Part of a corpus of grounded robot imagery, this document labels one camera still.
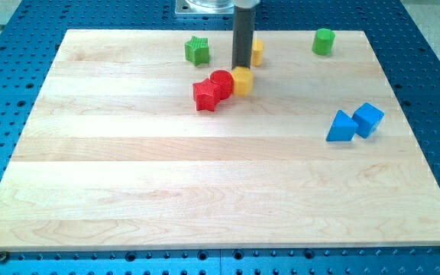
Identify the blue cube block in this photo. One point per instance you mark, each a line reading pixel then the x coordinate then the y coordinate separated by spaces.
pixel 368 118

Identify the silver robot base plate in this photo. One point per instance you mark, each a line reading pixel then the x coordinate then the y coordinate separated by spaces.
pixel 203 7

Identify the green star block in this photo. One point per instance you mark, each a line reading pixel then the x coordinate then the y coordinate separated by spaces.
pixel 197 50

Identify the yellow heart block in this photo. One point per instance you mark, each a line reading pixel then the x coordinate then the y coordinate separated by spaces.
pixel 257 52

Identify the yellow hexagon block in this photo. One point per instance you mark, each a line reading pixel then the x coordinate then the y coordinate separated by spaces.
pixel 243 81

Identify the red star block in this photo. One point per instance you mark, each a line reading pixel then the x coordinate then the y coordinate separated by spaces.
pixel 206 95

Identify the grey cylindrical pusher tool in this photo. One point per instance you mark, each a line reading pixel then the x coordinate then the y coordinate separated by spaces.
pixel 243 32

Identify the blue triangle block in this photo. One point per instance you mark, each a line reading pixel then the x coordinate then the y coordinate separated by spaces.
pixel 343 128

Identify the light wooden board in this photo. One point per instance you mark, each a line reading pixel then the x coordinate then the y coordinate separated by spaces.
pixel 115 156

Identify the green cylinder block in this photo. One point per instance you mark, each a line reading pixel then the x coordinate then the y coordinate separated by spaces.
pixel 323 41

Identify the red cylinder block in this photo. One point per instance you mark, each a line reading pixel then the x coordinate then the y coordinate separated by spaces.
pixel 225 80

